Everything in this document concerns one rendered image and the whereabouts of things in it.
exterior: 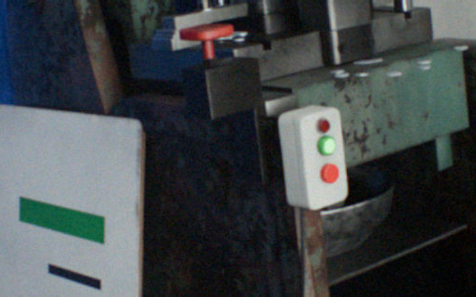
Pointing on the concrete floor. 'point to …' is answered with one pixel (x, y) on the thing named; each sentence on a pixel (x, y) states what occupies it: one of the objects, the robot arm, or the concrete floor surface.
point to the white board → (68, 204)
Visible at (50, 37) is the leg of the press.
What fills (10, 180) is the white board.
